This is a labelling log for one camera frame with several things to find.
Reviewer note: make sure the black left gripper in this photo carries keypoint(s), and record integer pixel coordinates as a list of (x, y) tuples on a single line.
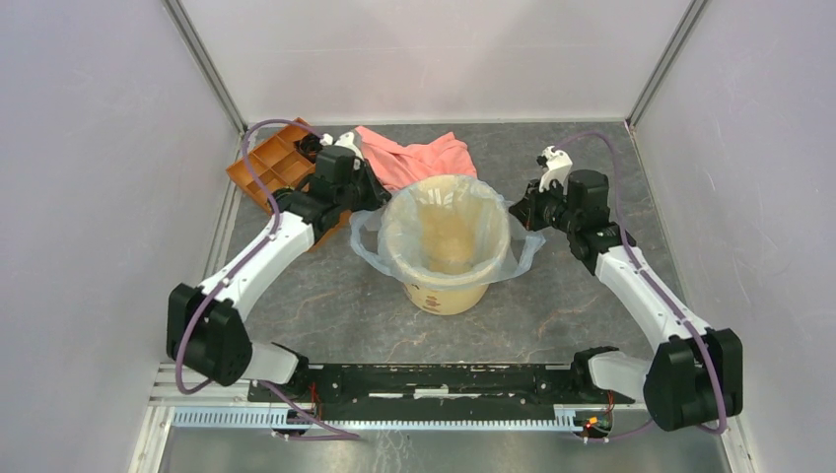
[(378, 195)]

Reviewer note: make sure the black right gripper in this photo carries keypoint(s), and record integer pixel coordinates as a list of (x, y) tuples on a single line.
[(526, 209)]

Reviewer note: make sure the light blue plastic trash bag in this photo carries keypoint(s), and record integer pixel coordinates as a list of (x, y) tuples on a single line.
[(365, 227)]

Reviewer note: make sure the yellow trash bin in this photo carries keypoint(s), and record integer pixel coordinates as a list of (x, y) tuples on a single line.
[(446, 238)]

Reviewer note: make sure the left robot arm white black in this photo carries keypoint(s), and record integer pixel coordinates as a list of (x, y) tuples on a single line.
[(205, 326)]

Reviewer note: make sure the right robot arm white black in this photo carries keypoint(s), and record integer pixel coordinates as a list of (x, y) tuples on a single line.
[(695, 377)]

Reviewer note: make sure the pink cloth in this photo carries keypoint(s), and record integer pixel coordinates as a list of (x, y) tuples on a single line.
[(397, 166)]

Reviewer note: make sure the black bag roll top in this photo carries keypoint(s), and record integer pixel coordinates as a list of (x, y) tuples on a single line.
[(309, 147)]

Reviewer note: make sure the orange compartment tray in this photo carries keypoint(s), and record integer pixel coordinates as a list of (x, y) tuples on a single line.
[(275, 162)]

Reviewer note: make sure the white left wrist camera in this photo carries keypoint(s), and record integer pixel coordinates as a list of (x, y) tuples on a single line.
[(350, 140)]

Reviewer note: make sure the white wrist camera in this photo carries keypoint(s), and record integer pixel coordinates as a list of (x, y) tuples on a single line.
[(350, 140), (556, 165)]

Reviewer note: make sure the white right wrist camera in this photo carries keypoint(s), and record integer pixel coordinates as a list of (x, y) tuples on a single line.
[(556, 165)]

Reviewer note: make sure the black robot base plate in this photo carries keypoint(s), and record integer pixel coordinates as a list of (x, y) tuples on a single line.
[(444, 392)]

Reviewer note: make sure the aluminium slotted cable rail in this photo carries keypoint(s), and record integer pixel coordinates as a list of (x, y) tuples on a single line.
[(285, 419)]

